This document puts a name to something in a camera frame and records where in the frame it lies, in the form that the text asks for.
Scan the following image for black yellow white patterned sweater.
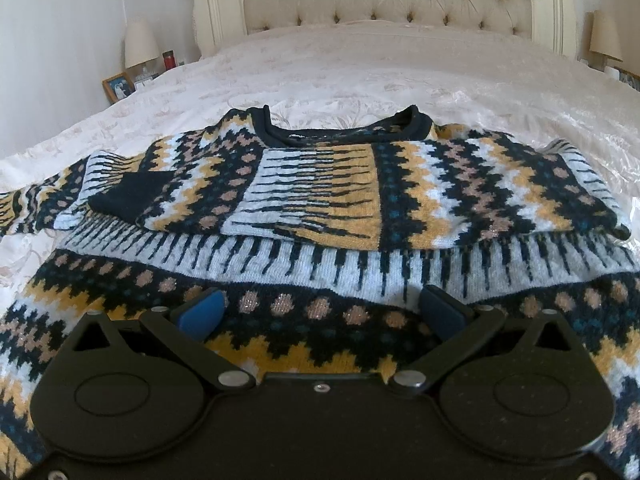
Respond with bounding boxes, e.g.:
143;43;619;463
1;107;639;479

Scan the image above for left bedside table lamp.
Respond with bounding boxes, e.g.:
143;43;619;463
124;18;160;75

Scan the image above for bedside table lamp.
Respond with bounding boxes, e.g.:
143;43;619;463
589;10;623;73
124;18;160;75

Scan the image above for white satin bedspread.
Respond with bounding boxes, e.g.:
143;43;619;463
0;18;640;311

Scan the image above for right bedside table lamp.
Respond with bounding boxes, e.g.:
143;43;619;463
589;10;623;73

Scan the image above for left wooden picture frame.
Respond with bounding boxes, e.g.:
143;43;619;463
102;73;136;104

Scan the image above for small silver picture frame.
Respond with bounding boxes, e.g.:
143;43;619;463
134;66;160;90

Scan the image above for right bedside picture frame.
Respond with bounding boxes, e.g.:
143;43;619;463
618;68;640;92

